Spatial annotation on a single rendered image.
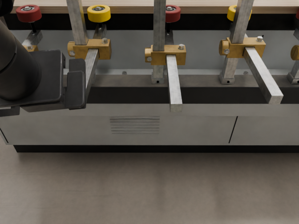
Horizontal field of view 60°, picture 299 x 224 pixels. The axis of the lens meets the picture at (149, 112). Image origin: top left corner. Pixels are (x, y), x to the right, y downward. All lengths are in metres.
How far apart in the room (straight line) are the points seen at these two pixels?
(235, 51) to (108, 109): 0.52
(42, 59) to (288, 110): 1.01
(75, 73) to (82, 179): 1.24
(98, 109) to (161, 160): 0.65
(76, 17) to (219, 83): 0.52
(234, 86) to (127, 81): 0.38
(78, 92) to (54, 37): 0.84
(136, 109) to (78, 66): 0.72
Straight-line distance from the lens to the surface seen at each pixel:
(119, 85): 0.93
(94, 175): 1.54
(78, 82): 0.33
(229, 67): 0.94
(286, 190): 1.63
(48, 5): 1.09
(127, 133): 1.44
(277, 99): 0.73
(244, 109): 1.11
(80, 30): 0.86
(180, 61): 0.88
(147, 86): 0.92
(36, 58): 0.33
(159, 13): 0.82
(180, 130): 1.43
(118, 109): 1.05
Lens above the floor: 1.25
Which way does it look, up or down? 42 degrees down
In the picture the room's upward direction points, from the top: straight up
